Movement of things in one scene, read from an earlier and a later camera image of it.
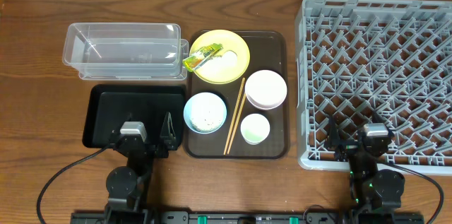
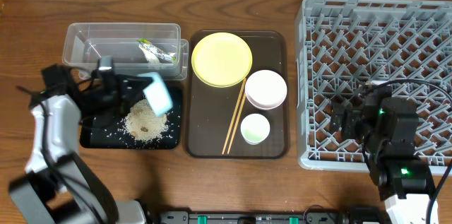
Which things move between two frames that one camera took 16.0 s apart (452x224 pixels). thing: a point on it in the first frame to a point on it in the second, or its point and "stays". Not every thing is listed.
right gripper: [333, 140] to [352, 116]
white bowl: [265, 90] stays
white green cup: [255, 128] stays
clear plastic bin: [126, 51] stays
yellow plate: [226, 66] stays
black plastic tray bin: [107, 107] stays
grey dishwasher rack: [391, 57] stays
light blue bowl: [205, 112] to [157, 95]
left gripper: [149, 148] to [124, 90]
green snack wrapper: [201, 56] to [153, 54]
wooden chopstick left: [235, 114] stays
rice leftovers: [207, 112] to [143, 124]
